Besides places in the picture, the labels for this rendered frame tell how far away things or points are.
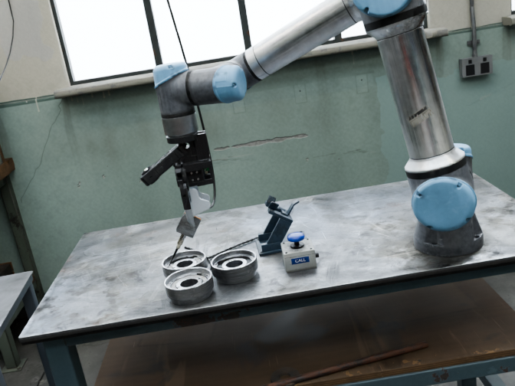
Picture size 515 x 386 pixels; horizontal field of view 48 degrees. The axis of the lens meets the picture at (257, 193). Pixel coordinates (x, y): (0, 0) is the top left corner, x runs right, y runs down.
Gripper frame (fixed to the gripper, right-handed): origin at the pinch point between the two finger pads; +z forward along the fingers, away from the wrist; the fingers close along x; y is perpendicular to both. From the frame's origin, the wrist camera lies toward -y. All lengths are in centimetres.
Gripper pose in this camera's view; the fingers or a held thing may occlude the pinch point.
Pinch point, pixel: (189, 220)
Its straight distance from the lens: 134.4
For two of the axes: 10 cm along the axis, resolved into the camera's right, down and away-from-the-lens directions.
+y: 9.8, -1.8, 0.6
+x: -1.1, -2.9, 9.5
